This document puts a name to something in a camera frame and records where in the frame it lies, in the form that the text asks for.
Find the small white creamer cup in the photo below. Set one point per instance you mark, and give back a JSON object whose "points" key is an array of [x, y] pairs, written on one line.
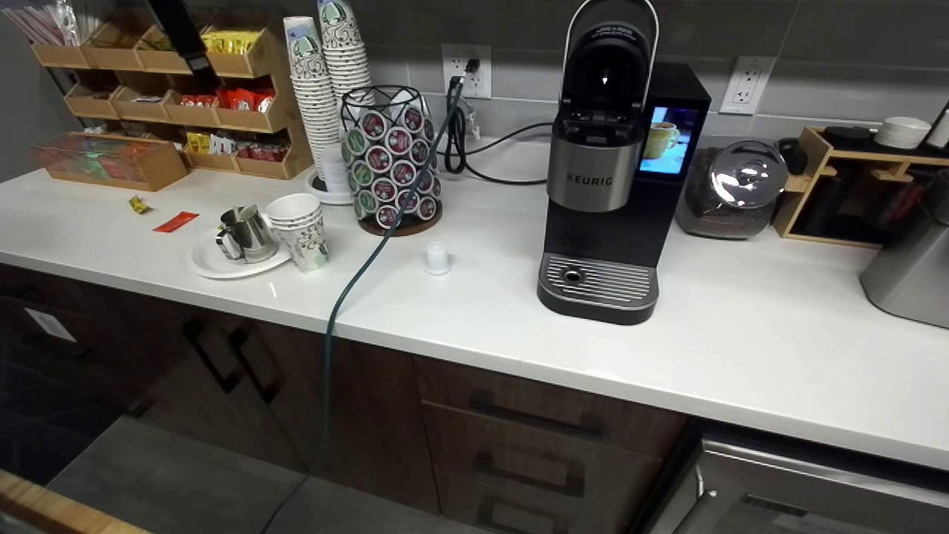
{"points": [[437, 259]]}

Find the red sauce packet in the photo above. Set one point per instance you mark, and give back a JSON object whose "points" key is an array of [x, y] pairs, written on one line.
{"points": [[175, 220]]}

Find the wooden countertop rack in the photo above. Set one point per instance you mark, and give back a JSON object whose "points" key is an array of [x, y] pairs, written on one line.
{"points": [[805, 179]]}

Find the clear bag of stirrers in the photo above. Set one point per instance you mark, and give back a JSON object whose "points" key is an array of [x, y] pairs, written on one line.
{"points": [[49, 18]]}

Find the shorter stack of paper cups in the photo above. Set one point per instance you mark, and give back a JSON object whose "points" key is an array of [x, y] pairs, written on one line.
{"points": [[313, 90]]}

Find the coffee pod with purple seal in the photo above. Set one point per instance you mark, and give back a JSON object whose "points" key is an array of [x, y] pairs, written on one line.
{"points": [[372, 125]]}

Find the taller stack of paper cups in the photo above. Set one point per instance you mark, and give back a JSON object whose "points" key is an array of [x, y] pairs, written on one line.
{"points": [[344, 50]]}

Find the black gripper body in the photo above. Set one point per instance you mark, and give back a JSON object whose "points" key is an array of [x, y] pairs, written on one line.
{"points": [[175, 24]]}

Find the white wall outlet with plug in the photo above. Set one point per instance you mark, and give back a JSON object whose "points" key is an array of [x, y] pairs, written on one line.
{"points": [[467, 72]]}

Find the large steel container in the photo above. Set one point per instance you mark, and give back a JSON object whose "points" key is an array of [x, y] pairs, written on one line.
{"points": [[913, 277]]}

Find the dark wooden cabinet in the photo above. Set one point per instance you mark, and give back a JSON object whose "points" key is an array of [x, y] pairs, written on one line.
{"points": [[394, 425]]}

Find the white round plate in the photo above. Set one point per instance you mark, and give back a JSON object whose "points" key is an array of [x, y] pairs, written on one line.
{"points": [[224, 268]]}

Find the wooden tea bag box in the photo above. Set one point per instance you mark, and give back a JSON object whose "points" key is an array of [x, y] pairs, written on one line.
{"points": [[106, 162]]}

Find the empty white wall outlet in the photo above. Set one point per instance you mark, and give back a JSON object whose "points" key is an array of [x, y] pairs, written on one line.
{"points": [[746, 88]]}

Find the white round object on rack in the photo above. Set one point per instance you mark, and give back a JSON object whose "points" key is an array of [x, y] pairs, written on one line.
{"points": [[906, 131]]}

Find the crumpled yellow packet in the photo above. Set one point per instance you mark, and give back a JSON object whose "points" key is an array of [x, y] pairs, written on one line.
{"points": [[141, 207]]}

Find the black Keurig coffee machine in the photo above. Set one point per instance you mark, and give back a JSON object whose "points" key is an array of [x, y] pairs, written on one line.
{"points": [[602, 198]]}

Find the stainless steel undercounter appliance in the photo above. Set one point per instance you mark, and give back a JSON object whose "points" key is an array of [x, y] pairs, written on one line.
{"points": [[809, 493]]}

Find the wooden condiment organizer shelf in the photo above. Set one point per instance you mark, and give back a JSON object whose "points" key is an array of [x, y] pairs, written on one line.
{"points": [[247, 100]]}

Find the light wooden plank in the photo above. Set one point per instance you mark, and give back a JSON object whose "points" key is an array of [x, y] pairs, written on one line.
{"points": [[49, 509]]}

